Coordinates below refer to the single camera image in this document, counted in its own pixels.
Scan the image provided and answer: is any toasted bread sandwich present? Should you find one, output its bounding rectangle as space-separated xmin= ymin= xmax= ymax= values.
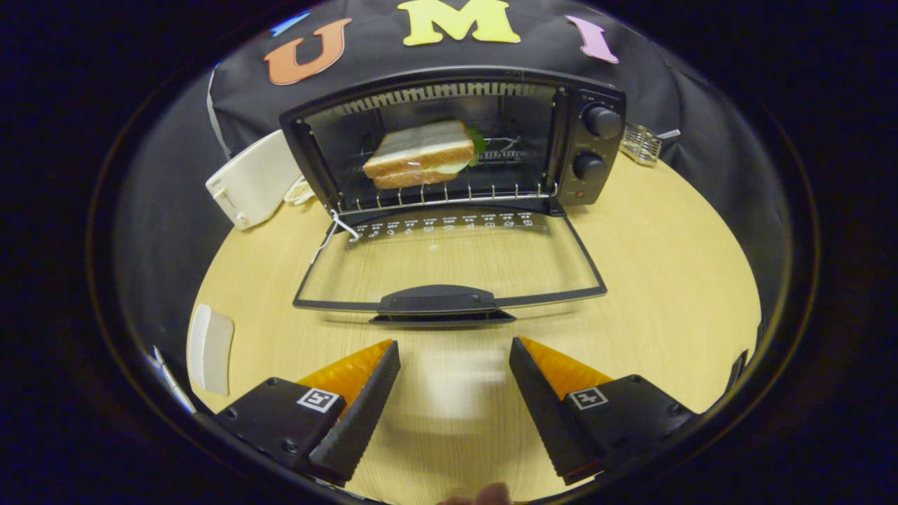
xmin=363 ymin=119 xmax=488 ymax=190

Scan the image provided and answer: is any white pop-up toaster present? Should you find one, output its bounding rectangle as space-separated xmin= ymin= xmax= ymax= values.
xmin=206 ymin=130 xmax=304 ymax=231

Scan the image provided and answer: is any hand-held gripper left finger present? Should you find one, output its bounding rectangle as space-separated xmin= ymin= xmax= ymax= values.
xmin=214 ymin=339 xmax=402 ymax=486

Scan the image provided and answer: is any black toaster oven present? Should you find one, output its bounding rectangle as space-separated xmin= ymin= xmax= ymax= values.
xmin=279 ymin=67 xmax=627 ymax=327

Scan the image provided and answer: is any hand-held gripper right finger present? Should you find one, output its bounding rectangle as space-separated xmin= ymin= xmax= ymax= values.
xmin=509 ymin=336 xmax=697 ymax=485

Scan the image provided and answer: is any white rectangular plate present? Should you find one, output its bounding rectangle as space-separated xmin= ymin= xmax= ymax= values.
xmin=187 ymin=304 xmax=235 ymax=397

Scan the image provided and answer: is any metal wire basket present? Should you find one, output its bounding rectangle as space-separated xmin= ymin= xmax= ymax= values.
xmin=621 ymin=124 xmax=664 ymax=167

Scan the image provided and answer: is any white string loop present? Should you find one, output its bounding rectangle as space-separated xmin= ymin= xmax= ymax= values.
xmin=311 ymin=209 xmax=362 ymax=265

